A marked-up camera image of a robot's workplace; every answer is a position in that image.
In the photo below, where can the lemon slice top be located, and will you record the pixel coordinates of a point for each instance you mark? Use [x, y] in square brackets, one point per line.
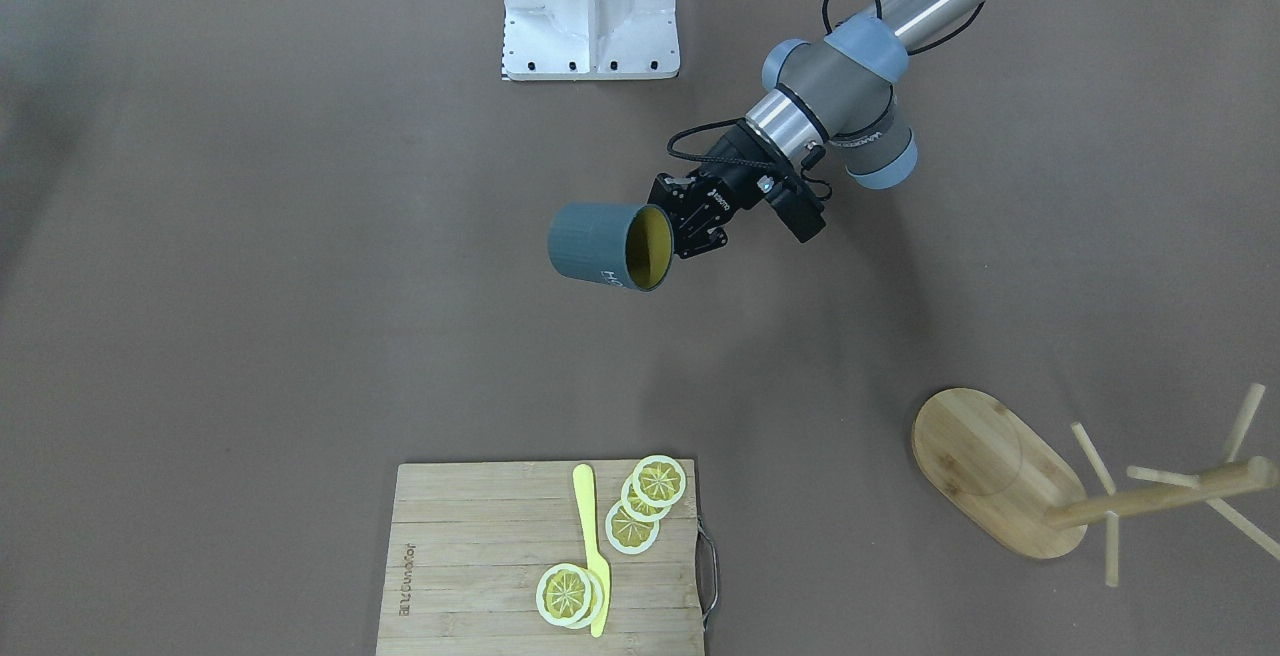
[659, 481]

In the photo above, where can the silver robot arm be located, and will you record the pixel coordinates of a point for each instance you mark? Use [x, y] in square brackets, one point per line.
[832, 95]

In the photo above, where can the dark blue yellow-lined cup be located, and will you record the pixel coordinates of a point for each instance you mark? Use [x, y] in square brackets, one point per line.
[621, 245]

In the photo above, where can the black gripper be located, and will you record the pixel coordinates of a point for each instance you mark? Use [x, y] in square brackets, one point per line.
[733, 183]

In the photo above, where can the wooden cup storage rack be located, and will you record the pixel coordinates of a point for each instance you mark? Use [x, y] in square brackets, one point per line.
[1020, 491]

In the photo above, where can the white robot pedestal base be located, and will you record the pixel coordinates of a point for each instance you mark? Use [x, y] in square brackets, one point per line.
[589, 40]

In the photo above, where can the lemon slice under front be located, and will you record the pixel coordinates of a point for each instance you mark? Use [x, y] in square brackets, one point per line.
[597, 598]

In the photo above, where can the lemon slice lower stack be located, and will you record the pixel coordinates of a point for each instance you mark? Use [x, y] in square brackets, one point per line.
[627, 534]

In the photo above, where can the yellow plastic knife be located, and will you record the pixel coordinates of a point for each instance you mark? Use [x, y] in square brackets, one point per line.
[584, 490]

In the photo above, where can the lemon slice middle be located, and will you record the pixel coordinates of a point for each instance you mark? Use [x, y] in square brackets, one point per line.
[638, 509]

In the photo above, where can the wooden cutting board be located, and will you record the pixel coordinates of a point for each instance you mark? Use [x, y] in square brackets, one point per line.
[469, 543]

